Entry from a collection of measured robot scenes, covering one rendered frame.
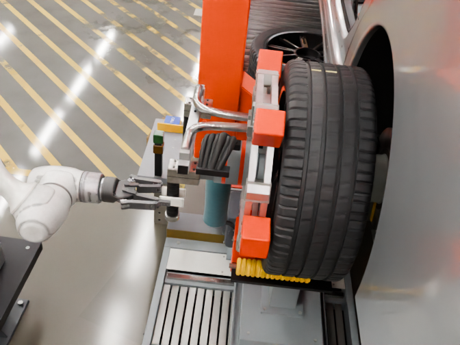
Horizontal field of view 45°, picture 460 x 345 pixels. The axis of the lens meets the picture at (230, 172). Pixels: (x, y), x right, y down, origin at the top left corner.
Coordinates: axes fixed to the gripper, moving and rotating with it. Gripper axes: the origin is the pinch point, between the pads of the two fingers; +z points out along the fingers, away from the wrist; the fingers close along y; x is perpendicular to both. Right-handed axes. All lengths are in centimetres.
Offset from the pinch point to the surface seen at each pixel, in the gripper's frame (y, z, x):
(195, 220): -65, 2, -70
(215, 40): -60, 5, 22
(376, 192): -9, 60, 3
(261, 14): -280, 26, -57
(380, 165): -14, 60, 9
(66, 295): -25, -47, -83
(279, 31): -196, 36, -33
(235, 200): -49, 19, -42
